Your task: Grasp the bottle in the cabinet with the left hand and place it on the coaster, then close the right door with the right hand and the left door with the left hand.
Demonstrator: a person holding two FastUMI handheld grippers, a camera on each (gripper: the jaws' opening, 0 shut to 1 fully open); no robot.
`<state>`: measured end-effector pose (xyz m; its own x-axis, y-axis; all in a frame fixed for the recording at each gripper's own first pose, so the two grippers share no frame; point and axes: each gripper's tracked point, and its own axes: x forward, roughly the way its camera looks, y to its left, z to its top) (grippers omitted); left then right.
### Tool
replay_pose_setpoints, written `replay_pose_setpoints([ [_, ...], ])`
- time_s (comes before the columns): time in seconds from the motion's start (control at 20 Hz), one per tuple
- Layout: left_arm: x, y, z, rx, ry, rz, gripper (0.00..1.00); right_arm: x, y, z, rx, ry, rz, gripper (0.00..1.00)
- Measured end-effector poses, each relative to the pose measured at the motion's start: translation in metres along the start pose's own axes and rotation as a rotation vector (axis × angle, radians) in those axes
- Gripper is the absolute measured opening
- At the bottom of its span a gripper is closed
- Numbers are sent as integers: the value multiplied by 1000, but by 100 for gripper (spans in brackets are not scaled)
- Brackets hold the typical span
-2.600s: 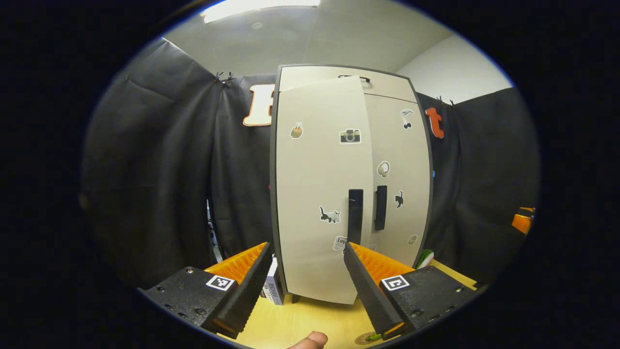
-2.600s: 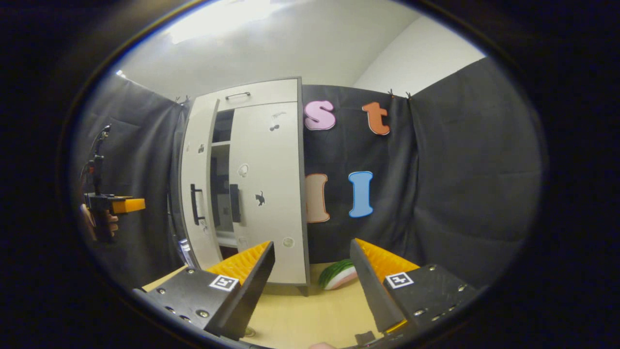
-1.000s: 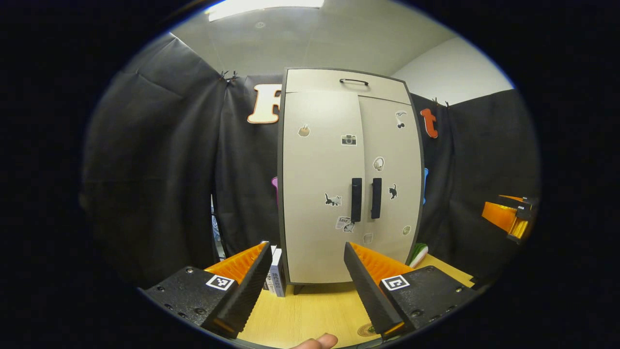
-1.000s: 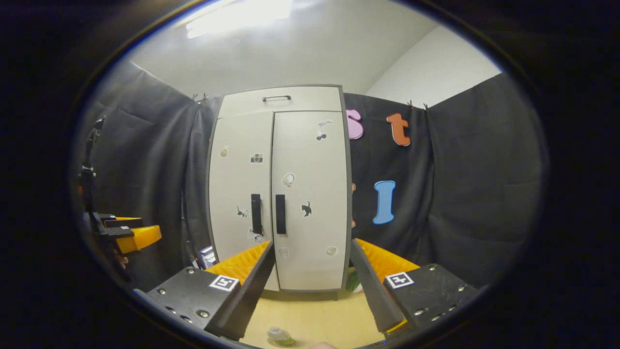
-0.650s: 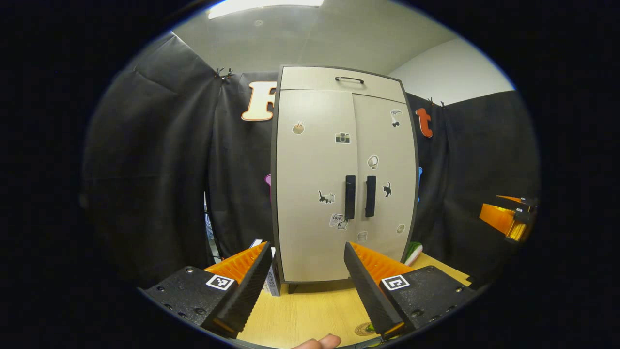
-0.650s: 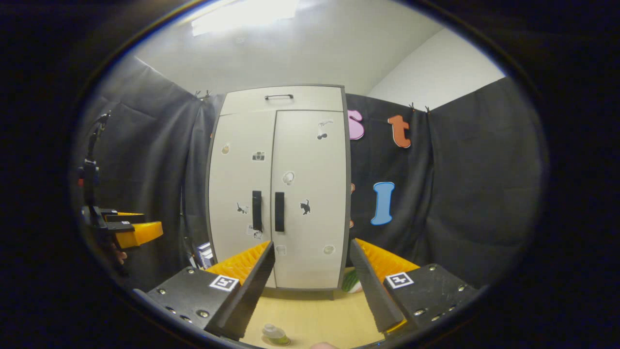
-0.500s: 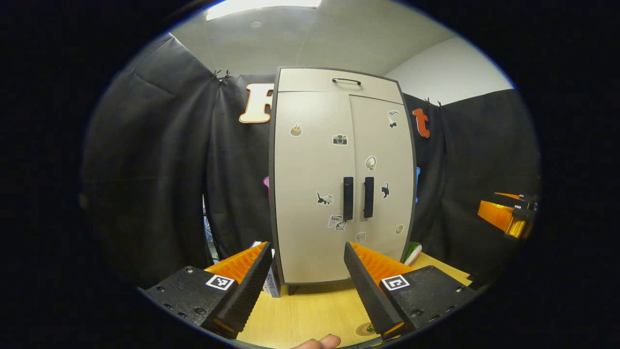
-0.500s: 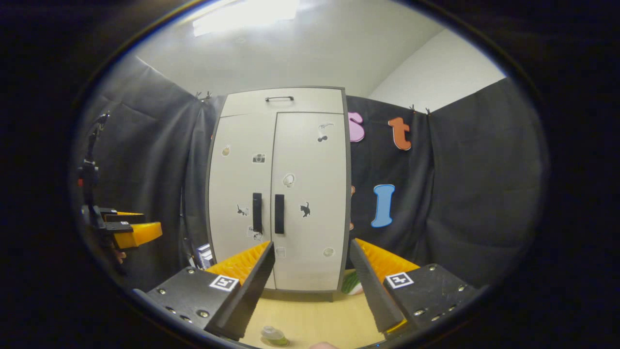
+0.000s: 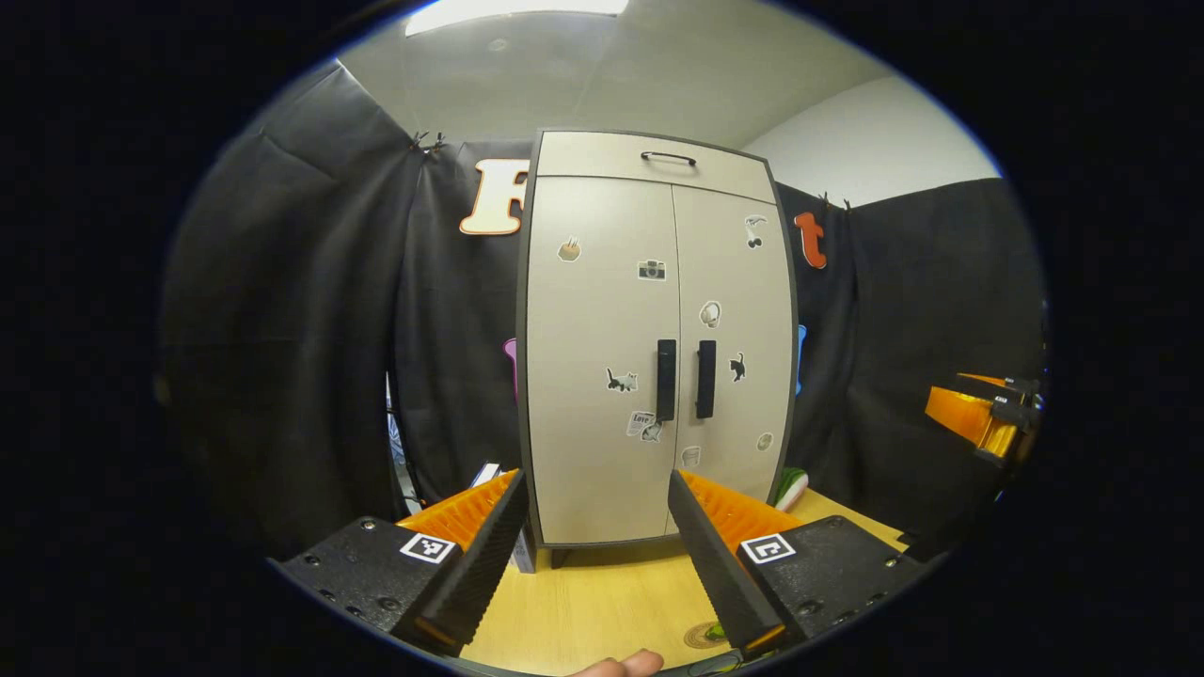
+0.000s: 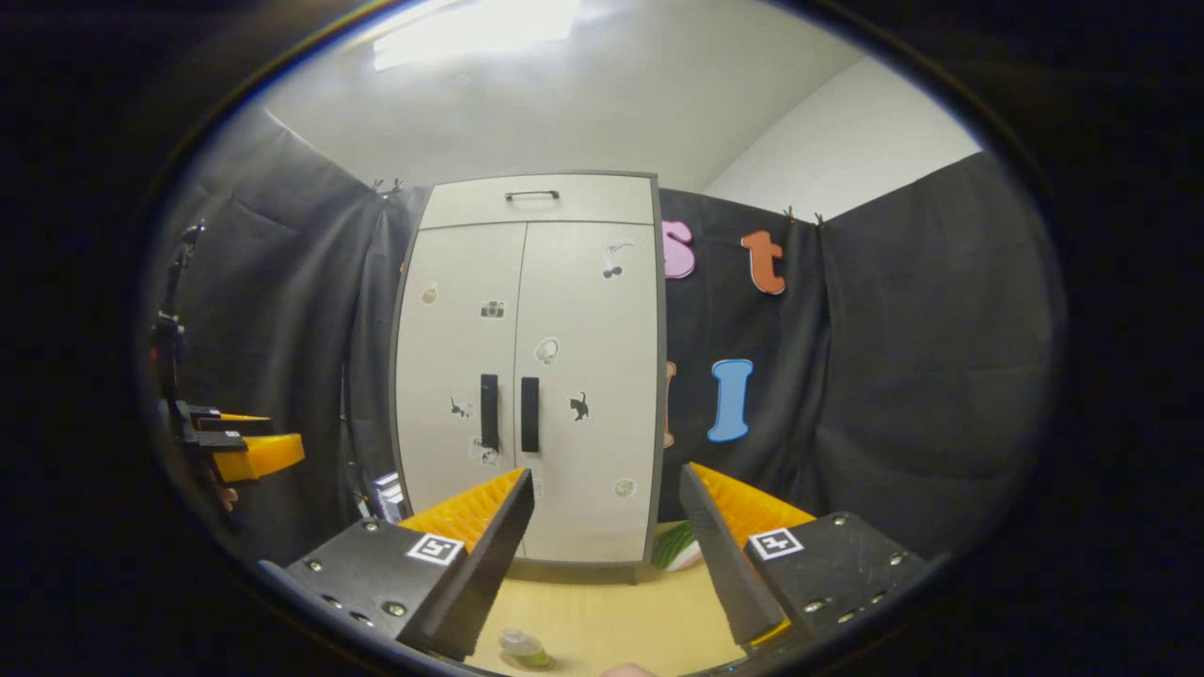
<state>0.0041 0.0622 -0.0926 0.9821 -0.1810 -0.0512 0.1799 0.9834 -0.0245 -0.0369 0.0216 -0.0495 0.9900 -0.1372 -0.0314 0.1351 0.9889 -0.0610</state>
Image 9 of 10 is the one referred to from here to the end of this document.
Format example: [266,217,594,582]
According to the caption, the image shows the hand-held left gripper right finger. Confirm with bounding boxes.
[668,469,927,661]

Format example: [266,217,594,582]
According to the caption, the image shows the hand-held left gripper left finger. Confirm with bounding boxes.
[271,468,530,657]

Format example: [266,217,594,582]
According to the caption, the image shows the grey cabinet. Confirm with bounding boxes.
[515,129,800,571]

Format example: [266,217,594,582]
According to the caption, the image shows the green striped white object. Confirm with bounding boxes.
[774,466,810,513]

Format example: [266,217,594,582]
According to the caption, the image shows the black backdrop cloth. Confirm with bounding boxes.
[155,56,1050,565]

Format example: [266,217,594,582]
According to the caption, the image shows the black door handle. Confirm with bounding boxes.
[657,339,678,422]
[696,340,718,419]

